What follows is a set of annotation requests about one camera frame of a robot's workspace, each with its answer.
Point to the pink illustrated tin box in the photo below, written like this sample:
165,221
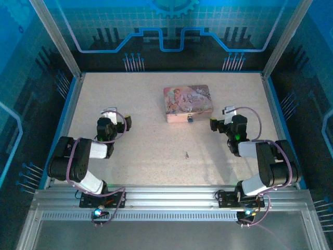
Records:
187,101

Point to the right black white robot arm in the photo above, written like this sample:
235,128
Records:
265,161

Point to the black connector with light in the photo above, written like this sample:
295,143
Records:
247,213
99,213

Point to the grey metal sheet panel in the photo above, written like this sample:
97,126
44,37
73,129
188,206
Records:
169,237

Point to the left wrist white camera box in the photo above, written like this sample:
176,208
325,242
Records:
111,115

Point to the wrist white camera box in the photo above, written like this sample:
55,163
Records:
231,110
111,115

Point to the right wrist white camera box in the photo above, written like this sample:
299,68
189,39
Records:
231,110

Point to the aluminium side rail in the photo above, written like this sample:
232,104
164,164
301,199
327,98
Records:
273,104
65,130

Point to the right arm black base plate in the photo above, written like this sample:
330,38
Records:
226,200

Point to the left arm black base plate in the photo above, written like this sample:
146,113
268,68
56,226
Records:
88,201

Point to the aluminium front rail beam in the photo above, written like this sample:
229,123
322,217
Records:
169,198

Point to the aluminium corner post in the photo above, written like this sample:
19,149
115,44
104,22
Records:
58,39
279,39

